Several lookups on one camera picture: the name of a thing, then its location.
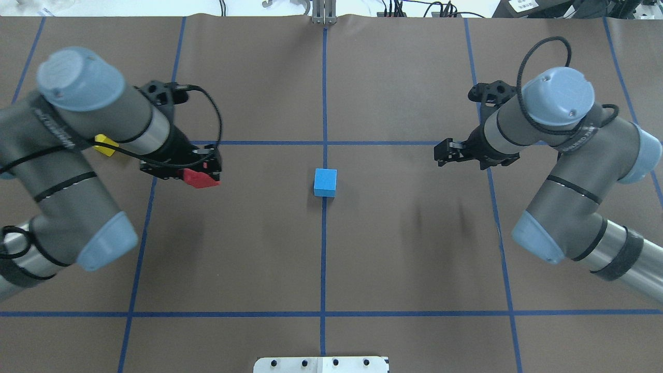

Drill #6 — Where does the red wooden block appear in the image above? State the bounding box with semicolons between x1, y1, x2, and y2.
182;168;220;189

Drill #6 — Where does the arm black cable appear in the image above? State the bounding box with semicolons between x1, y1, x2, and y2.
104;85;224;169
516;36;620;138

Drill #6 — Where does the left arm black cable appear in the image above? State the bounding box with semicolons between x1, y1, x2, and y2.
104;85;224;169

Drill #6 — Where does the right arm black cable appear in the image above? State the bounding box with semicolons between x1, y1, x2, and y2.
516;36;620;138

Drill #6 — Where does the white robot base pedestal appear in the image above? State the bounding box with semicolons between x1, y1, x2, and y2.
253;356;391;372

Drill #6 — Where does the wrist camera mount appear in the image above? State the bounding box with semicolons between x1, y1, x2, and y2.
467;80;517;108
138;80;189;113

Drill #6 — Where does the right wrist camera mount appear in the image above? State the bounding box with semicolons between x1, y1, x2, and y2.
467;80;517;108

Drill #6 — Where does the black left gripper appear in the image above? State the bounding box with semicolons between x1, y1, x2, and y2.
139;125;223;182

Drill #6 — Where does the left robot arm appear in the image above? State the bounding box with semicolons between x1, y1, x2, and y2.
1;47;222;300

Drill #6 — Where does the aluminium frame post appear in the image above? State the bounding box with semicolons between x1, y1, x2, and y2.
310;0;338;25

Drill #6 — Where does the yellow wooden block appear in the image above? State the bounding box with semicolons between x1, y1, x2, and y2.
93;134;119;157

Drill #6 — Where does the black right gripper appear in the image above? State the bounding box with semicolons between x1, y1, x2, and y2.
434;127;520;170

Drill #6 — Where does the blue wooden block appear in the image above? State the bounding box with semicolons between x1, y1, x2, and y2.
313;168;338;198

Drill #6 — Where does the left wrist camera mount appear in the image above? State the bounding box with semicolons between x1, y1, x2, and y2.
138;80;189;113

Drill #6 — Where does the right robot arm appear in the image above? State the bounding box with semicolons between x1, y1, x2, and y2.
434;67;661;302

